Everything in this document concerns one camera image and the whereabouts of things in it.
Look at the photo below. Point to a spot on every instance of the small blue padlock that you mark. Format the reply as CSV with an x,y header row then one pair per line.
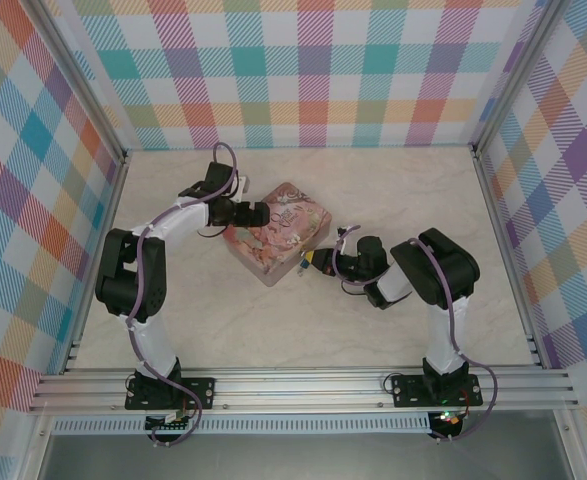
x,y
301,271

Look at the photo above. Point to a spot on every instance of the pink illustrated tin box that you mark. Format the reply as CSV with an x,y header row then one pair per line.
x,y
293,235

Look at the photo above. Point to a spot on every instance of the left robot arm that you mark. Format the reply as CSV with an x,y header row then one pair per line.
x,y
148,345

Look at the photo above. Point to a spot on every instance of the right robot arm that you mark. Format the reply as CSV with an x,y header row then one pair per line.
x,y
443,340

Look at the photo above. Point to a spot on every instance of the grey metal plate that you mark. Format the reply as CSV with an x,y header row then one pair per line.
x,y
298,457

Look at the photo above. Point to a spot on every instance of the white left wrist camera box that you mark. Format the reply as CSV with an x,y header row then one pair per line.
x,y
243,186

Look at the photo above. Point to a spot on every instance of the aluminium mounting rail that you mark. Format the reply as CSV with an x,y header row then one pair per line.
x,y
303,390

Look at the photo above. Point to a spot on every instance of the aluminium table side rail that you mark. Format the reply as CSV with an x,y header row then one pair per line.
x,y
498,235
105,210

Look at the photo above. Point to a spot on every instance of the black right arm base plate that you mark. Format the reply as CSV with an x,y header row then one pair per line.
x,y
408,392

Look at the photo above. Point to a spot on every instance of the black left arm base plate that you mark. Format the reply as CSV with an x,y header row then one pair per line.
x,y
200,392

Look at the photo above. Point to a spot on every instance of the aluminium frame post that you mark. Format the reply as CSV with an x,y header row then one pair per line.
x,y
515,75
80,85

